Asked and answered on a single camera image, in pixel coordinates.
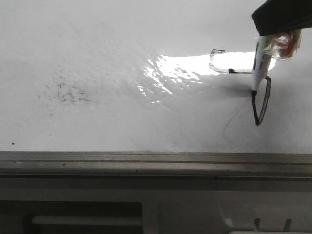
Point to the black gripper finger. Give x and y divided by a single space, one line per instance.
278 16

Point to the grey whiteboard tray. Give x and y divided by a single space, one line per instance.
155 193

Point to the red magnet taped to marker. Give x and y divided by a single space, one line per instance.
284 46

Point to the white black whiteboard marker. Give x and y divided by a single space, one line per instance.
261 63

